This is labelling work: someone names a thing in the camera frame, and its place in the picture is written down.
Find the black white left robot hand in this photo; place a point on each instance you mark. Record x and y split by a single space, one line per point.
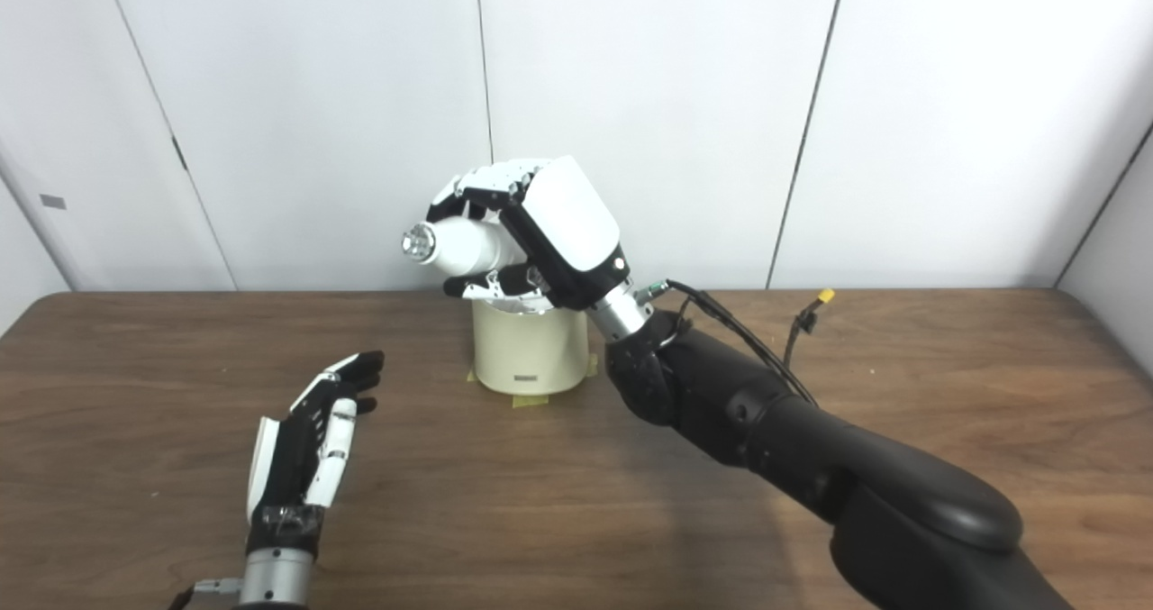
288 466

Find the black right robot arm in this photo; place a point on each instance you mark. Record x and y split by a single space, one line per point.
811 448

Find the gray wall label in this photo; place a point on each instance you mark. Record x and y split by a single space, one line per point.
52 202

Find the black wall panel hinge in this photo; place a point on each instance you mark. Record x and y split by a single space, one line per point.
179 155

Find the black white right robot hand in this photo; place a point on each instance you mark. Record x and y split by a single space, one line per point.
572 223

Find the small white plastic bottle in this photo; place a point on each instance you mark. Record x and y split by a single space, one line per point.
468 245

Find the cream-colored bin body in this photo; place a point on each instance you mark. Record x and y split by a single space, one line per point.
531 344

